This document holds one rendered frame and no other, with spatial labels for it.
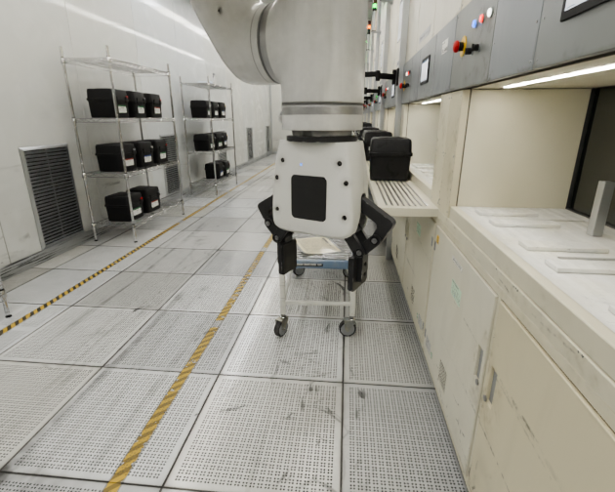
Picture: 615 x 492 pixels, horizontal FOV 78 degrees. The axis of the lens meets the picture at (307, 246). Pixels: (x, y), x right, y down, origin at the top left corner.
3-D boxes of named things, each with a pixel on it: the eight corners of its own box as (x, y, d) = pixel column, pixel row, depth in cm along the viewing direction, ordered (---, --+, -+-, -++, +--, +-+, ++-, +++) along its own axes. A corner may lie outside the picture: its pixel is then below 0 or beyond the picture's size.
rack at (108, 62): (151, 213, 500) (131, 64, 444) (185, 214, 496) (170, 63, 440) (93, 241, 386) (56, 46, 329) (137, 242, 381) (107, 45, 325)
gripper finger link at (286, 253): (260, 219, 46) (262, 270, 48) (282, 223, 44) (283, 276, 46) (275, 214, 48) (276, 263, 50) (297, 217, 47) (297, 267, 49)
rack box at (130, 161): (122, 172, 369) (117, 144, 361) (96, 171, 374) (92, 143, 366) (141, 168, 398) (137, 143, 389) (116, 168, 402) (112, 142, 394)
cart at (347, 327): (290, 272, 307) (289, 214, 292) (355, 274, 304) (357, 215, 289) (273, 339, 215) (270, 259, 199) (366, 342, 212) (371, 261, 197)
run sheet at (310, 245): (291, 239, 239) (291, 236, 239) (326, 236, 245) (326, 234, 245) (303, 255, 211) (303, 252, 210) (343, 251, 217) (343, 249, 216)
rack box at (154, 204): (150, 213, 421) (146, 189, 412) (126, 213, 424) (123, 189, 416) (163, 207, 449) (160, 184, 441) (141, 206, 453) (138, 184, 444)
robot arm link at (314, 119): (261, 104, 38) (262, 136, 39) (341, 102, 34) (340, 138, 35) (305, 106, 45) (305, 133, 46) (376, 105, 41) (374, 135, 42)
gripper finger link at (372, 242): (348, 233, 40) (346, 291, 42) (377, 237, 38) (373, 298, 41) (360, 225, 43) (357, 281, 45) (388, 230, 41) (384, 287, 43)
